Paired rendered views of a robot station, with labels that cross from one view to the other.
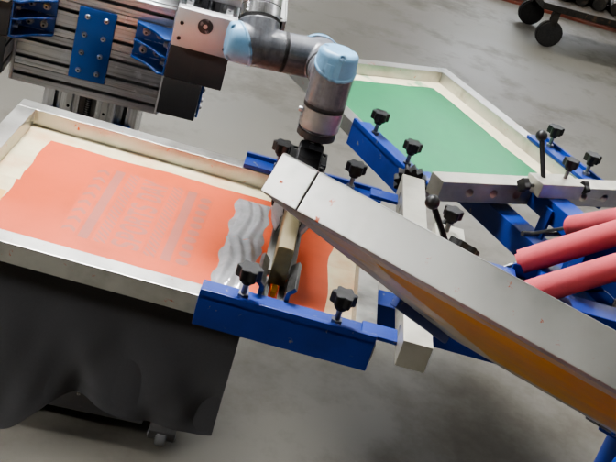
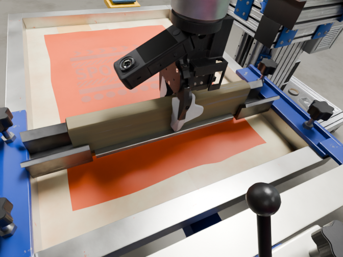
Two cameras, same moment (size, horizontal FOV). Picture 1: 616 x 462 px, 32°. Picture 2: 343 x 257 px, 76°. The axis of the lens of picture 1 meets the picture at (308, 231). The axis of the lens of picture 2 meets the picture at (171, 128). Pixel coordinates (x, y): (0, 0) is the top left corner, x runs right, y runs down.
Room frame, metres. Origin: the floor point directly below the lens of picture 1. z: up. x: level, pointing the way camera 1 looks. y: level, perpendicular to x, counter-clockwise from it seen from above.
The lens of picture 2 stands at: (1.67, -0.24, 1.32)
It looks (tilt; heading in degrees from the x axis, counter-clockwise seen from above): 48 degrees down; 62
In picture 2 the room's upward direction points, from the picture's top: 9 degrees clockwise
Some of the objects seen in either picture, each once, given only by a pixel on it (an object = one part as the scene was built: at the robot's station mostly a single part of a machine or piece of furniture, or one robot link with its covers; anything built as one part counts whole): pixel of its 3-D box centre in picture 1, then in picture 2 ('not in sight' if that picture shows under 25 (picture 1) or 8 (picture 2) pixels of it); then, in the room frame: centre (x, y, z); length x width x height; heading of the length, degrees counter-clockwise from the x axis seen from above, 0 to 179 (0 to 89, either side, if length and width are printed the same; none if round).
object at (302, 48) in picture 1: (313, 58); not in sight; (1.92, 0.08, 1.30); 0.11 x 0.11 x 0.08; 17
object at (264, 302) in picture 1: (285, 323); (16, 186); (1.53, -0.01, 0.97); 0.30 x 0.05 x 0.07; 93
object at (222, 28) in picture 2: (308, 157); (194, 53); (1.83, 0.04, 1.15); 0.09 x 0.08 x 0.12; 3
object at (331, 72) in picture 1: (331, 78); not in sight; (1.83, 0.04, 1.31); 0.09 x 0.08 x 0.11; 17
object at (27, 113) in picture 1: (176, 214); (136, 74); (1.80, 0.25, 0.97); 0.79 x 0.58 x 0.04; 93
